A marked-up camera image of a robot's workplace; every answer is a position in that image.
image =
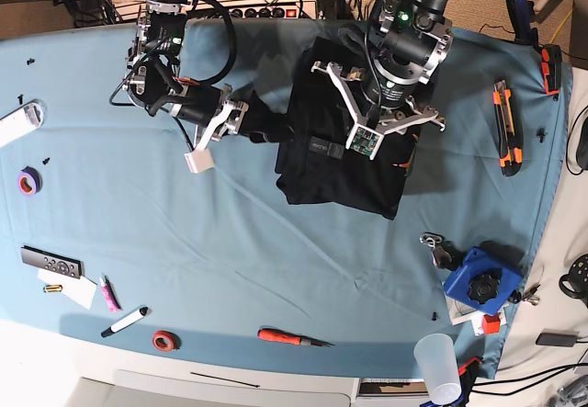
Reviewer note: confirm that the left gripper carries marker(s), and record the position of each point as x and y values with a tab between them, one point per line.
388	85

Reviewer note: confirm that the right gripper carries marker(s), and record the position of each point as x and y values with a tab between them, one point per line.
200	104

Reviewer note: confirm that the black t-shirt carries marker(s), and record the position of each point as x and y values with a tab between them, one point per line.
313	165

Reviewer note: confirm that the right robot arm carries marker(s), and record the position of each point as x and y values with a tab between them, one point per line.
153	82

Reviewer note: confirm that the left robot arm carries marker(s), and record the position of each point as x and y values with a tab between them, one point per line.
411	39

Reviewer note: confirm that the white power strip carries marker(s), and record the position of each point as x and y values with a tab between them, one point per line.
287	9

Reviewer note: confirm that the orange black utility knife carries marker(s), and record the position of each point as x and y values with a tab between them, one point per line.
510	146

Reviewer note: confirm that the silver metal carabiner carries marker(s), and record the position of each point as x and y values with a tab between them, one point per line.
431	239

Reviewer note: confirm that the blue table cloth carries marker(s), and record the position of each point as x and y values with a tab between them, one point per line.
220	255

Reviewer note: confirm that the blue black clamp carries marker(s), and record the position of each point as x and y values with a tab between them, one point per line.
521	14

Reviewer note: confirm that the white tape dispenser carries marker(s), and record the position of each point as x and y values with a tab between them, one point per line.
22	121

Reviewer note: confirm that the orange black clamp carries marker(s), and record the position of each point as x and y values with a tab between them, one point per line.
551	61

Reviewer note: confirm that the purple tape roll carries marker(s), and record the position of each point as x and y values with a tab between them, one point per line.
29	182

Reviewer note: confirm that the blue plastic box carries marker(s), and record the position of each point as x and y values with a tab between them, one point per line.
475	262

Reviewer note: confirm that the black white marker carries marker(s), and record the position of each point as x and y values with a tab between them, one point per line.
126	321

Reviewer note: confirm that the pink glue tube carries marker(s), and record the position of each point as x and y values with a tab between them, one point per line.
109	295

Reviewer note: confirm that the black knob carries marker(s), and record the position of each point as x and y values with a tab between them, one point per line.
483	287

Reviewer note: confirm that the white paper note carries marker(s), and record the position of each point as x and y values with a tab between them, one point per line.
81	291

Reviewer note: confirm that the black remote control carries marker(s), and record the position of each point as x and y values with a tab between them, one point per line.
52	262

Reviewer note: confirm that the gold battery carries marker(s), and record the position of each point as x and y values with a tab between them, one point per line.
52	288

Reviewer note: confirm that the red tape roll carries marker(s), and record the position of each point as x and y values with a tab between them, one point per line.
165	341

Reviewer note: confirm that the small red cube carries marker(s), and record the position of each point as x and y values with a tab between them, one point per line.
490	324

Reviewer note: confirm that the translucent plastic cup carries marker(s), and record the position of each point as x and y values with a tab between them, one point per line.
437	363

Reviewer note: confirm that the black zip tie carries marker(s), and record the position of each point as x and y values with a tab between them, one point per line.
233	381

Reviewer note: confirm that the red handle screwdriver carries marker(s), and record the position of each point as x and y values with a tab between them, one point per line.
277	336

